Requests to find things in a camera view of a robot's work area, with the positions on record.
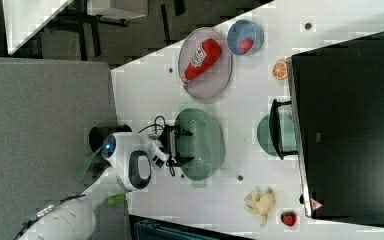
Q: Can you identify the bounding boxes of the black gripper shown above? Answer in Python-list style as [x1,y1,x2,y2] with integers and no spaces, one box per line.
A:
[161,125,194,167]

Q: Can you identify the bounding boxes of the green plastic strainer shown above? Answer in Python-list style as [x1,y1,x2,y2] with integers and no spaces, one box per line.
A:
[175,108,225,181]

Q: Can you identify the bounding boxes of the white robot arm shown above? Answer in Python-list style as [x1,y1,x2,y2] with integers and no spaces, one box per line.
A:
[14,125,193,240]

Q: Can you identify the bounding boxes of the grey round plate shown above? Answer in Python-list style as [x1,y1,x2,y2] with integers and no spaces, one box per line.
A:
[178,27,232,100]

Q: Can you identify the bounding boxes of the green toy vegetable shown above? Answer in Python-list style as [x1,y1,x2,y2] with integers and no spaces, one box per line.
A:
[107,194,126,206]

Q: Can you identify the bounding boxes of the peeled banana toy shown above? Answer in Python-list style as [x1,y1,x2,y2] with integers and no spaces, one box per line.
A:
[244,188,275,226]

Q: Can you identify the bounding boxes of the red ketchup bottle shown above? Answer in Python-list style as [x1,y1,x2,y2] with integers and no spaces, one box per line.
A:
[181,39,222,84]

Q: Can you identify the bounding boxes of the green slotted spatula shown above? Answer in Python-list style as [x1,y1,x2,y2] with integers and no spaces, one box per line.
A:
[75,146,102,181]

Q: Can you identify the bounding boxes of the green plastic cup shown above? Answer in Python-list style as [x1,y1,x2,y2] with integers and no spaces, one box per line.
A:
[257,114,296,156]

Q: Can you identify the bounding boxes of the orange slice toy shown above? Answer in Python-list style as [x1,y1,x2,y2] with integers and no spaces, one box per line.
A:
[272,60,287,80]

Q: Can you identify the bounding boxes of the red strawberry toy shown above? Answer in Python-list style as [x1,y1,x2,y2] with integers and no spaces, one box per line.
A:
[281,211,297,227]

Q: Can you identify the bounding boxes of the blue bowl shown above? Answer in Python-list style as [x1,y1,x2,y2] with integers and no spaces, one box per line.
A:
[226,20,264,56]

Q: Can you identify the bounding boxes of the grey side table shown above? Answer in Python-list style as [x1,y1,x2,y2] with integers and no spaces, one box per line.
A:
[0,58,117,240]

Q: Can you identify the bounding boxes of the silver toaster oven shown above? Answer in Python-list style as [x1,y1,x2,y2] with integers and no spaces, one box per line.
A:
[286,31,384,227]

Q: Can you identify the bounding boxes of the white background table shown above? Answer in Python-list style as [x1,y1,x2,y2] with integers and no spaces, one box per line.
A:
[2,0,74,55]

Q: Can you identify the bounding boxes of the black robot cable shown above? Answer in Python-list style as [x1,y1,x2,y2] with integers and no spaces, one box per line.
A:
[137,115,178,178]

